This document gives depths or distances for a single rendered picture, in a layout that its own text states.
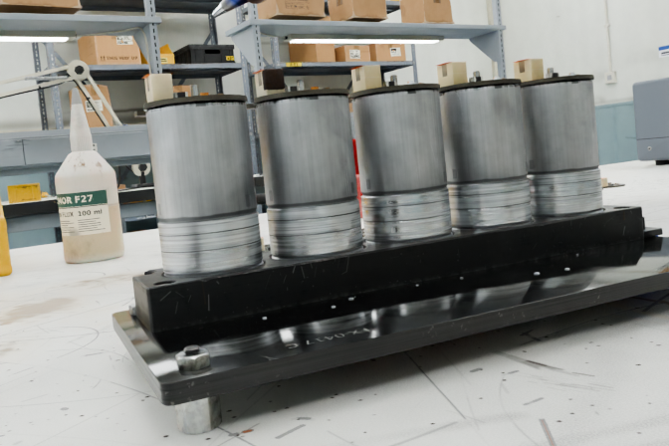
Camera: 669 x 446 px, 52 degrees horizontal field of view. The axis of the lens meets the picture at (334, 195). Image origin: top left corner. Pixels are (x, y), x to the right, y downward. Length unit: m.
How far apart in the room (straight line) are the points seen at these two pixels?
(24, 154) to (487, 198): 2.27
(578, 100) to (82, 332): 0.16
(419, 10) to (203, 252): 3.18
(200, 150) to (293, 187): 0.03
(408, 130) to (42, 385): 0.11
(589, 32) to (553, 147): 5.77
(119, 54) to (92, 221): 3.86
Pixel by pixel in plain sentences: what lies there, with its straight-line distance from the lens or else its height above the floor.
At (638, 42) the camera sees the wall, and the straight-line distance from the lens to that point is 5.73.
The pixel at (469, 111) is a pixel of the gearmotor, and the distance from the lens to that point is 0.20.
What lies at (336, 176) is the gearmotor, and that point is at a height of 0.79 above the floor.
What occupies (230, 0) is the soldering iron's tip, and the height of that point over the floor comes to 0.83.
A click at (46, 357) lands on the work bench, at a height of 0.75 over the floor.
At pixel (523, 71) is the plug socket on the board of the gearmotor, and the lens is 0.22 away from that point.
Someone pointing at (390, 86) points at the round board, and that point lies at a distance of 0.18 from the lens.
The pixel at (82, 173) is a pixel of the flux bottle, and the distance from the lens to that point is 0.41.
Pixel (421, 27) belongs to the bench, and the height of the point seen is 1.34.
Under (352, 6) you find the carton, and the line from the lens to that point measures 3.05.
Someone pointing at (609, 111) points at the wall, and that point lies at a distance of 5.85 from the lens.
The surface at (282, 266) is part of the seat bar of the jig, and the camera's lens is 0.16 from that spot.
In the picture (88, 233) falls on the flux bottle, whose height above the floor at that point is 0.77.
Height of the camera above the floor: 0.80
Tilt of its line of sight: 3 degrees down
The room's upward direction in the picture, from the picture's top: 6 degrees counter-clockwise
